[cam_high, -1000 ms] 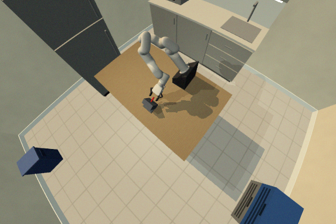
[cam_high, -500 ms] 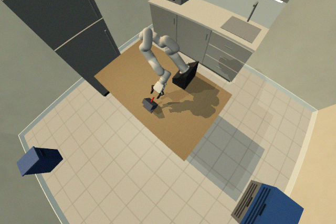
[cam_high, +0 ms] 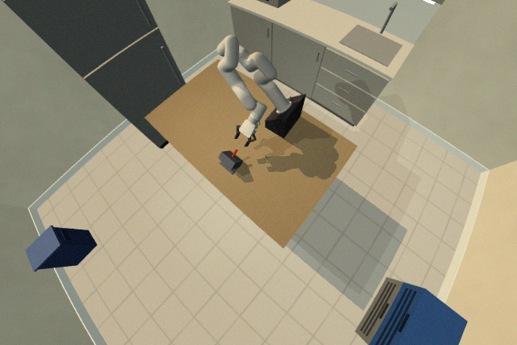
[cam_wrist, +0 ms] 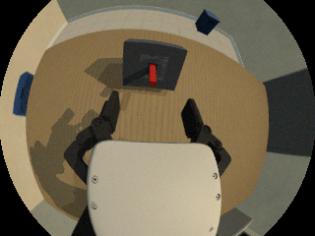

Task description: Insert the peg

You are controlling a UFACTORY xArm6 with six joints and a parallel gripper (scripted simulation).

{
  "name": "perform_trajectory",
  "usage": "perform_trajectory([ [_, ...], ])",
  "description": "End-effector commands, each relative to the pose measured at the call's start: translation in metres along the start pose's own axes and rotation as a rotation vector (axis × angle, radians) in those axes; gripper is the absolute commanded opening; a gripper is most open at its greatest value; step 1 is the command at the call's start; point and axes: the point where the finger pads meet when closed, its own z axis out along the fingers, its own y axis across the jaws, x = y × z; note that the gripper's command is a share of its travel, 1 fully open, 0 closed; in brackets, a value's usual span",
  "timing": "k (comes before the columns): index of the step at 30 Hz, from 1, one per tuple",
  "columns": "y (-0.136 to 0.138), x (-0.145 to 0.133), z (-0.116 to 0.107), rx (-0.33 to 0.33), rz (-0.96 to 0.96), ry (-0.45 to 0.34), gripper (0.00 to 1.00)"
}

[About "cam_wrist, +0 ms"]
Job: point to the dark grey sloped panel with hole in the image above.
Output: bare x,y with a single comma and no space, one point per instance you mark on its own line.
138,54

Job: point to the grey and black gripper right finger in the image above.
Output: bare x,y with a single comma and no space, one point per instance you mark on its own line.
199,133

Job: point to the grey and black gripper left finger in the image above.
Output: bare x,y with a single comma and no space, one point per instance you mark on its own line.
95,133

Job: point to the red peg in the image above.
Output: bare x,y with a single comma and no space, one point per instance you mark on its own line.
152,76

